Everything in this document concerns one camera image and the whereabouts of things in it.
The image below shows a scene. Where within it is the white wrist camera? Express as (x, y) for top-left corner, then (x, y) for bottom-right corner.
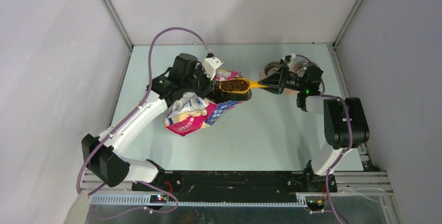
(281, 54), (296, 66)
(202, 53), (224, 80)

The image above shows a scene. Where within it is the left electronics board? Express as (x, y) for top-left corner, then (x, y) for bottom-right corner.
(149, 194), (169, 204)

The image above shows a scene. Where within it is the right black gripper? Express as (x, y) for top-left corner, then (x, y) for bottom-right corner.
(257, 65), (306, 95)

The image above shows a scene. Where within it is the colourful pet food bag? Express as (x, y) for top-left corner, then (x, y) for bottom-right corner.
(165, 70), (252, 136)

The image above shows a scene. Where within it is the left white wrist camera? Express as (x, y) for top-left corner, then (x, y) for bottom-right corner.
(202, 53), (224, 80)

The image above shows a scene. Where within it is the steel bowl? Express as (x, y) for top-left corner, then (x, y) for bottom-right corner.
(293, 60), (323, 79)
(261, 61), (281, 79)

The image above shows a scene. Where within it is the right electronics board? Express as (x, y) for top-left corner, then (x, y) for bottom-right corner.
(305, 200), (327, 214)

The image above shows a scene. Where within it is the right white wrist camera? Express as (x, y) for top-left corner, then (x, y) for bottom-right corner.
(281, 54), (296, 66)

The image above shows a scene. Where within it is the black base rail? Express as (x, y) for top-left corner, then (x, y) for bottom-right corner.
(151, 170), (338, 204)

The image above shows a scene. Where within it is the right steel bowl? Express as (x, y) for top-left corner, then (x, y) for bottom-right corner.
(293, 60), (323, 79)

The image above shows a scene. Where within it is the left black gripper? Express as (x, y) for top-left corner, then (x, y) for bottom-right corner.
(183, 65), (217, 100)

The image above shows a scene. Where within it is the left steel bowl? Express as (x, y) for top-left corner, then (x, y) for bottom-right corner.
(261, 61), (281, 79)

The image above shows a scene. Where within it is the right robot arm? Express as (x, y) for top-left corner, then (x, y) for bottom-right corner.
(259, 55), (370, 192)

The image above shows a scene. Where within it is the yellow plastic scoop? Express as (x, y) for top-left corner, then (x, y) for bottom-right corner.
(219, 78), (269, 94)

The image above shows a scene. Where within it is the brown pet food kibble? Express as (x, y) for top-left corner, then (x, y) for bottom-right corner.
(219, 79), (249, 92)

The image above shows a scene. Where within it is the electronics board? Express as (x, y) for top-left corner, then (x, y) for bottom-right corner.
(149, 194), (169, 204)
(305, 200), (327, 214)

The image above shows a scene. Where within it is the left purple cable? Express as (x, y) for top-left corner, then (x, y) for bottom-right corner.
(76, 27), (212, 221)

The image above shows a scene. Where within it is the pink double bowl stand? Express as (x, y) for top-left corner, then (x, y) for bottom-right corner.
(259, 61), (323, 95)

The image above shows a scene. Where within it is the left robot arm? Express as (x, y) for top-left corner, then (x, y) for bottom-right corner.
(81, 53), (223, 191)

